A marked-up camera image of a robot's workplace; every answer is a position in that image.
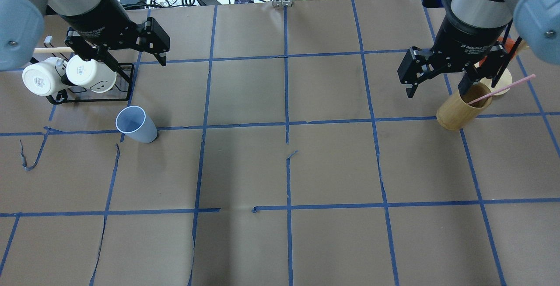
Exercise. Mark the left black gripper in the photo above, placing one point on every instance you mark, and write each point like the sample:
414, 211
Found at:
97, 24

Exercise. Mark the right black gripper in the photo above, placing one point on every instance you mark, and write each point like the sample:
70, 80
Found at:
464, 36

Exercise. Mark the light blue plastic cup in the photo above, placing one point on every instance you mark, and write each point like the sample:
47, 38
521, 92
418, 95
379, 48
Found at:
134, 122

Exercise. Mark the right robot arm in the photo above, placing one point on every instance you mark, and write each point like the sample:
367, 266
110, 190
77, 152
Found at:
535, 21

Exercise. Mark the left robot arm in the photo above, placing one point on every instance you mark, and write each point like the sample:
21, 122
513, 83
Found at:
22, 25

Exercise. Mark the white mug with face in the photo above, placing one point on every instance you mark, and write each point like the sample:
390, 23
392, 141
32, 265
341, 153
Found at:
92, 74

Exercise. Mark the orange mug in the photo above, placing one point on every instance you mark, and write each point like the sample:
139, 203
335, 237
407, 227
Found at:
511, 48

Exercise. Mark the white mug left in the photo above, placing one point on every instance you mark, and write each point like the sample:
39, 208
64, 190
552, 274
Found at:
46, 77

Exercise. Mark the black wire mug rack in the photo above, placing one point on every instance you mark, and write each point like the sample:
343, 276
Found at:
76, 94

